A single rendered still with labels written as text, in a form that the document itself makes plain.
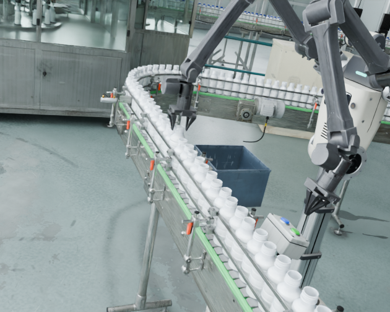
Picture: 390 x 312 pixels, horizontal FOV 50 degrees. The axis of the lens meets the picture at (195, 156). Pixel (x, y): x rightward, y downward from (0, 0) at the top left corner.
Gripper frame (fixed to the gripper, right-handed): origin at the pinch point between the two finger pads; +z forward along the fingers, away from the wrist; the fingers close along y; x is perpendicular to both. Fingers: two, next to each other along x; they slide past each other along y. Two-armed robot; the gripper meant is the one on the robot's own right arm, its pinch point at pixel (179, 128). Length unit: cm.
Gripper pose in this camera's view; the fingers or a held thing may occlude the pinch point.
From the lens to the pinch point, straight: 174.7
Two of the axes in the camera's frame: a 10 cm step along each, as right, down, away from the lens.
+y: -9.2, -0.1, -3.9
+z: -1.8, 9.0, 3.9
